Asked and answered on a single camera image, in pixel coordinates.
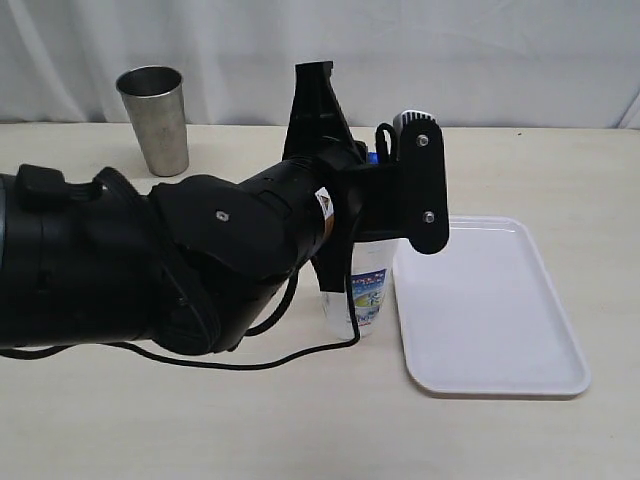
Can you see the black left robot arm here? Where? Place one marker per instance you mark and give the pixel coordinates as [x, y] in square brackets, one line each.
[190, 265]

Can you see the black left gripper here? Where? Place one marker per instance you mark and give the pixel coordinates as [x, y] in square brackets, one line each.
[404, 196]

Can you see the blue plastic lid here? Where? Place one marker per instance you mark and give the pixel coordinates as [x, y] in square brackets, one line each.
[372, 158]

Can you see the clear plastic jar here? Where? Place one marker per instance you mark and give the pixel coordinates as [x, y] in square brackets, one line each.
[371, 276]

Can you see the stainless steel cup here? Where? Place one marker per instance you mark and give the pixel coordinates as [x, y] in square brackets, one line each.
[153, 99]

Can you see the white curtain backdrop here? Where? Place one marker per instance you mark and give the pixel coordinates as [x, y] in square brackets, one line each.
[469, 63]

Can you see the white plastic tray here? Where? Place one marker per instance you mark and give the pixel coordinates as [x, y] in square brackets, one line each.
[482, 318]

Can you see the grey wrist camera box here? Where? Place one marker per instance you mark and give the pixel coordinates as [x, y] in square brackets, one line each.
[405, 117]

